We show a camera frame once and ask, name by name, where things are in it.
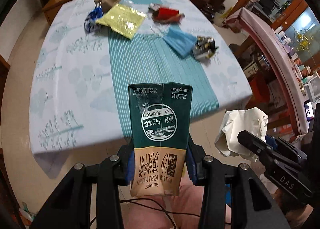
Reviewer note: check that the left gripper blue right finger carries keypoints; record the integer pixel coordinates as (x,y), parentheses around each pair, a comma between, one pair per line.
(192,161)

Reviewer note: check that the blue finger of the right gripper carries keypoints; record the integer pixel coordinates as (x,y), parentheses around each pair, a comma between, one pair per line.
(255,145)
(271,141)

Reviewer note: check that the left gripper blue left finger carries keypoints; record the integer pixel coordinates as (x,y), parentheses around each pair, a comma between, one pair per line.
(130,172)

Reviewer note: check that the white paper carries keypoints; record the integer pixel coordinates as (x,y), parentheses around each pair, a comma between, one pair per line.
(253,120)

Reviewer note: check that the green brown milk carton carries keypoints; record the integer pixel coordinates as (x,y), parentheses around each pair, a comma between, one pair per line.
(160,116)

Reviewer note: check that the black silver wrapper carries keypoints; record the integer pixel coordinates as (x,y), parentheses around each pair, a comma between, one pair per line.
(205,48)

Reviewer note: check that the blue face mask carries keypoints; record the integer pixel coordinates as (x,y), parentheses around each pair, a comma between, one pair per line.
(181,42)

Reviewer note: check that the red cigarette box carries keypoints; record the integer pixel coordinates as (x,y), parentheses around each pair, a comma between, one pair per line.
(166,15)

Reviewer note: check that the yellow-green foil bag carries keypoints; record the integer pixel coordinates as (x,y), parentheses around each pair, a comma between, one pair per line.
(123,20)

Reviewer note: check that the blue white snack wrapper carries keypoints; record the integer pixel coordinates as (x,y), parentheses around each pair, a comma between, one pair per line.
(90,24)

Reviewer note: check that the clear plastic cup lid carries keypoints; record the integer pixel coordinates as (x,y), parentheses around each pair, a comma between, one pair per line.
(160,30)

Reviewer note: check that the pink trouser legs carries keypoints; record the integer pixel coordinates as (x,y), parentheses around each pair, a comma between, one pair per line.
(182,211)

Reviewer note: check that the pink covered side table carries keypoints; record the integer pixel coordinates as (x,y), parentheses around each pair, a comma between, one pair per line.
(283,67)

